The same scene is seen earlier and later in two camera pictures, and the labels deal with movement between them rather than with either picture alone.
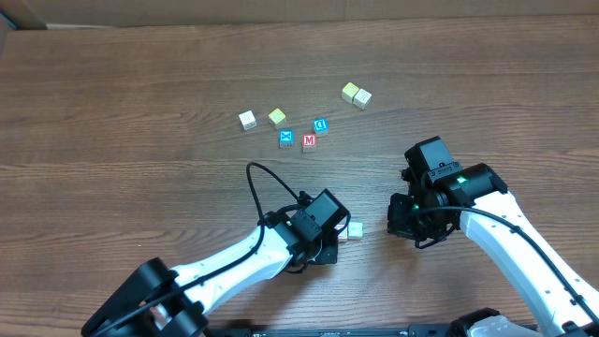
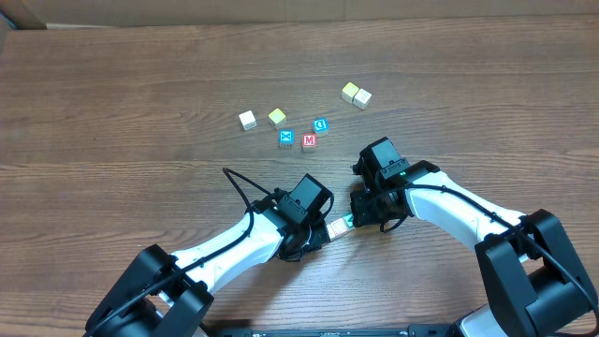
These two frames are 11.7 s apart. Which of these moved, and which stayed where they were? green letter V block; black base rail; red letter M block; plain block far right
Moved: green letter V block
Stayed: black base rail; plain block far right; red letter M block
